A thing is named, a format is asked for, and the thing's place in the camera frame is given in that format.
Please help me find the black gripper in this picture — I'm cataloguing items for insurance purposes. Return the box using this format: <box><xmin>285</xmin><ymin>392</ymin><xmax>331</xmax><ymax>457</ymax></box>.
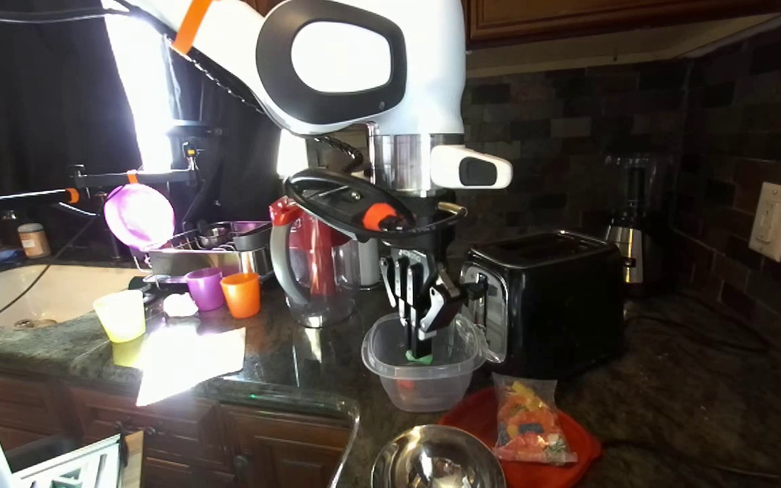
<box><xmin>379</xmin><ymin>228</ymin><xmax>462</xmax><ymax>358</ymax></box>

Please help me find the red plastic plate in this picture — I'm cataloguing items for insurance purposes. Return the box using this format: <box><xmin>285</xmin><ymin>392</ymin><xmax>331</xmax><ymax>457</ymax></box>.
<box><xmin>442</xmin><ymin>388</ymin><xmax>602</xmax><ymax>488</ymax></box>

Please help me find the white wall outlet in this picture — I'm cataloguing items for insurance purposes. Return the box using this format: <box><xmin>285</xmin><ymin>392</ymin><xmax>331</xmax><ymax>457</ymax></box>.
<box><xmin>748</xmin><ymin>180</ymin><xmax>781</xmax><ymax>259</ymax></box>

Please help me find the silver metal bowl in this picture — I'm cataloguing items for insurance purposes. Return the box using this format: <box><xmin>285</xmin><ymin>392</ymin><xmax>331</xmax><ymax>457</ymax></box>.
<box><xmin>369</xmin><ymin>423</ymin><xmax>508</xmax><ymax>488</ymax></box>

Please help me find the transparent plastic bowl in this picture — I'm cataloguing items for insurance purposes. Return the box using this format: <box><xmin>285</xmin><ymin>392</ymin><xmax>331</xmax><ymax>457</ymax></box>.
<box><xmin>360</xmin><ymin>313</ymin><xmax>487</xmax><ymax>412</ymax></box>

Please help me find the green gummy candy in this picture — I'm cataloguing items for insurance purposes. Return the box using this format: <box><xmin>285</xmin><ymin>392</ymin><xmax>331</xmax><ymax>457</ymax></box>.
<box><xmin>404</xmin><ymin>352</ymin><xmax>435</xmax><ymax>366</ymax></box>

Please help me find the purple plastic cup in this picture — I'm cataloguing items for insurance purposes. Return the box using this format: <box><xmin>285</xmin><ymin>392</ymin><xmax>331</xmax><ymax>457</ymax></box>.
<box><xmin>187</xmin><ymin>268</ymin><xmax>225</xmax><ymax>312</ymax></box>

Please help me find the bag of gummy candies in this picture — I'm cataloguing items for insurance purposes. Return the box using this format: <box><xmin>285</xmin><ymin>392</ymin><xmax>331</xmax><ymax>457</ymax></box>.
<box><xmin>493</xmin><ymin>374</ymin><xmax>577</xmax><ymax>465</ymax></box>

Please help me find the yellow plastic cup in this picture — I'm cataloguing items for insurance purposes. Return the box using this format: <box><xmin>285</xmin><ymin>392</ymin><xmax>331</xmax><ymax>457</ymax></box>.
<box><xmin>92</xmin><ymin>290</ymin><xmax>146</xmax><ymax>342</ymax></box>

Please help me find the orange plastic cup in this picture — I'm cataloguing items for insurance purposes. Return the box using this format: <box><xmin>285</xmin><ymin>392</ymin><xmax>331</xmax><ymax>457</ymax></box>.
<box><xmin>219</xmin><ymin>272</ymin><xmax>261</xmax><ymax>320</ymax></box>

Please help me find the red electric kettle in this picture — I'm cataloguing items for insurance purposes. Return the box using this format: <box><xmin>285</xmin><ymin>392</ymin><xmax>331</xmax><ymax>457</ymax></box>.
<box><xmin>270</xmin><ymin>197</ymin><xmax>379</xmax><ymax>327</ymax></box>

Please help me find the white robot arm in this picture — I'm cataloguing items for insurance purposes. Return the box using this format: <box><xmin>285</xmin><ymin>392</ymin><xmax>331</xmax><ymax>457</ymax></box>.
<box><xmin>112</xmin><ymin>0</ymin><xmax>514</xmax><ymax>358</ymax></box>

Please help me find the black toaster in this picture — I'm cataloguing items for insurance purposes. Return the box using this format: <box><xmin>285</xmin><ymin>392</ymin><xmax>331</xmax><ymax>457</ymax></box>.
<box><xmin>462</xmin><ymin>229</ymin><xmax>625</xmax><ymax>380</ymax></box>

